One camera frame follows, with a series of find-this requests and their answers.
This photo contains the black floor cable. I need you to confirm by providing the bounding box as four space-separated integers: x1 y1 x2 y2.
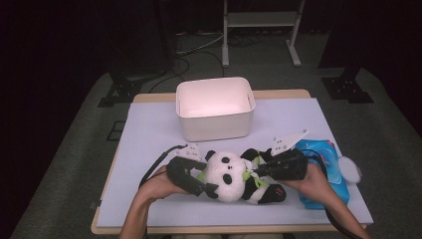
198 50 227 78
147 57 191 94

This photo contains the person's left hand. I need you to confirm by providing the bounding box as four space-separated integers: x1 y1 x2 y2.
138 165 190 205

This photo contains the person's right hand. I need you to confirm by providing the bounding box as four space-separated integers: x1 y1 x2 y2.
282 163 332 203

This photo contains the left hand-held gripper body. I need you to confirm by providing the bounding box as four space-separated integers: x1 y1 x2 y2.
165 142 207 197

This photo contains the panda plush toy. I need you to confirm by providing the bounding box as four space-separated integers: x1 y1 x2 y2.
195 147 288 205

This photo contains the white metal stand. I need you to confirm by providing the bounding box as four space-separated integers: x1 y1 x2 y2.
221 0 307 69

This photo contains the white plastic storage box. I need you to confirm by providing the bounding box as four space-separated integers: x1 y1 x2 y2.
175 77 257 142

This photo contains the hand-held gripper cable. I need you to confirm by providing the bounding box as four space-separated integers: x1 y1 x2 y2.
298 148 362 239
138 143 188 190

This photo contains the grey floor cable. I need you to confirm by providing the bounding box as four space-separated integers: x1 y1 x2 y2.
175 31 225 56

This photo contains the pale lilac table mat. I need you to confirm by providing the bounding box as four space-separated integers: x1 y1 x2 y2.
97 98 374 228

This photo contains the left hand-held gripper cable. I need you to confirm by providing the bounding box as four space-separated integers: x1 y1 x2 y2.
138 143 188 190

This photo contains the white wet wipe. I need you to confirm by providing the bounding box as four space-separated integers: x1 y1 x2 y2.
242 158 258 173

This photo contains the blue wet wipes pack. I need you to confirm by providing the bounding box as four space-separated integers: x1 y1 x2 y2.
294 138 362 211

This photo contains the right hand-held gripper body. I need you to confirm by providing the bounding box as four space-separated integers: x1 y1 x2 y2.
270 128 310 182

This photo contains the black stand base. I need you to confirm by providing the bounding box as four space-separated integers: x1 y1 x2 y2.
320 68 374 105
98 71 143 109

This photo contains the right hand-held gripper cable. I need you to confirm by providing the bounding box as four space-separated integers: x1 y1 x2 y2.
298 148 362 239

